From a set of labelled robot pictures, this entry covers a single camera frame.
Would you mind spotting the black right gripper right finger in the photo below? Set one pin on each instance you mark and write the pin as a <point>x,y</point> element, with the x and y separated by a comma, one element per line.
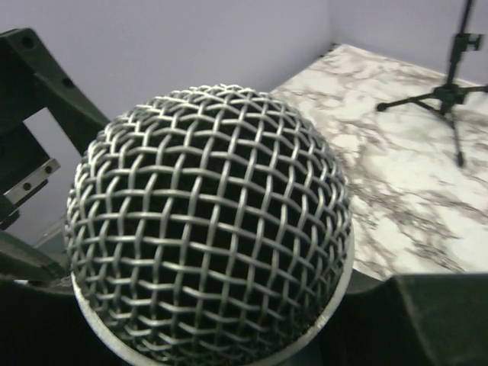
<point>417,319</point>

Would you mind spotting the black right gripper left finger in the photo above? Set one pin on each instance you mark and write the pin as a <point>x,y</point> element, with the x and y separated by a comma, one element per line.
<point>41,323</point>

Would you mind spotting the rhinestone microphone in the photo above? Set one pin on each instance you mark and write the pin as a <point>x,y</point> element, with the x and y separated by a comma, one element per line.
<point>210,226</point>

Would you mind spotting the black tripod microphone stand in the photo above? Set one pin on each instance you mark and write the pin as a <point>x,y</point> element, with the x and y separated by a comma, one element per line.
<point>442,99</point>

